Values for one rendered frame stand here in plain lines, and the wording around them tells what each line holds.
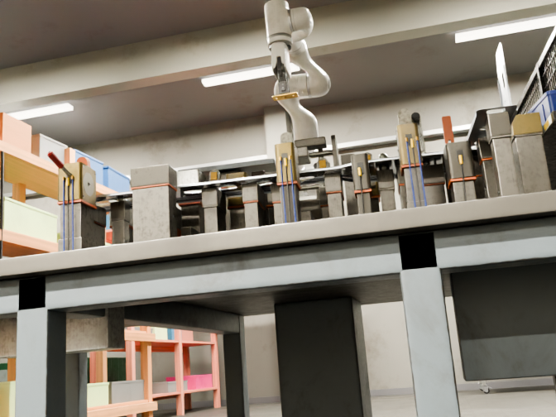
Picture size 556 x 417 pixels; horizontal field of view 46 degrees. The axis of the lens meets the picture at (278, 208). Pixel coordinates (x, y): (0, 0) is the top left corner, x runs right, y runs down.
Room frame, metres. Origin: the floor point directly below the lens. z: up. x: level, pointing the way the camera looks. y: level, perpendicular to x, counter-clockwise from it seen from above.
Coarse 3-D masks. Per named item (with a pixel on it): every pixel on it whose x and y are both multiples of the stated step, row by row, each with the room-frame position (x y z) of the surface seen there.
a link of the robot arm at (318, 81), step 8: (304, 40) 2.31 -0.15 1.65; (304, 48) 2.31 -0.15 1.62; (296, 56) 2.32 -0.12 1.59; (304, 56) 2.33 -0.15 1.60; (296, 64) 2.35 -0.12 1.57; (304, 64) 2.34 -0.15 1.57; (312, 64) 2.35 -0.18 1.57; (312, 72) 2.35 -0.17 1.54; (320, 72) 2.37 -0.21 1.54; (312, 80) 2.38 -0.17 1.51; (320, 80) 2.37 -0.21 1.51; (328, 80) 2.40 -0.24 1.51; (312, 88) 2.39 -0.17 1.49; (320, 88) 2.39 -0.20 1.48; (328, 88) 2.41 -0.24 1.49; (312, 96) 2.43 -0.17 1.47; (320, 96) 2.44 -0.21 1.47
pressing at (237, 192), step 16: (368, 160) 1.84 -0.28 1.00; (384, 160) 1.83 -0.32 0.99; (432, 160) 1.90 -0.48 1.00; (256, 176) 1.91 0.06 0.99; (272, 176) 1.94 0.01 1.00; (304, 176) 1.97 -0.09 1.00; (320, 176) 1.98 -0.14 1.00; (128, 192) 1.97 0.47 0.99; (176, 192) 2.04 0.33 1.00; (192, 192) 2.06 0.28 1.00; (224, 192) 2.08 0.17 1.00; (240, 192) 2.11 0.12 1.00
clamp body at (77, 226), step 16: (64, 176) 1.85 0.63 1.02; (80, 176) 1.85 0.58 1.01; (64, 192) 1.85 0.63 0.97; (80, 192) 1.85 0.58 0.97; (64, 208) 1.85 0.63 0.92; (80, 208) 1.85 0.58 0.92; (96, 208) 1.95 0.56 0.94; (64, 224) 1.85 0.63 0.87; (80, 224) 1.85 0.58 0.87; (64, 240) 1.85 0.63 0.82; (80, 240) 1.85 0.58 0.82
